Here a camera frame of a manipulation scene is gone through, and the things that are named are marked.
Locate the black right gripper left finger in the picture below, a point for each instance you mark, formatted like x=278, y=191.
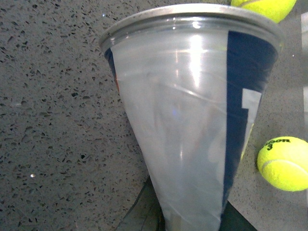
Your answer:
x=145, y=214

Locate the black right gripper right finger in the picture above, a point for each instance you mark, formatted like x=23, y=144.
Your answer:
x=233, y=220

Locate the clear Wilson tennis ball can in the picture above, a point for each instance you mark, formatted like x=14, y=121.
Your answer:
x=191, y=77

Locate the tennis ball with black logo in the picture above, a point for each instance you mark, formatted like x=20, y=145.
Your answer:
x=283, y=162

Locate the yellow tennis ball middle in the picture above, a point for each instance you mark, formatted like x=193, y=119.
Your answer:
x=276, y=10

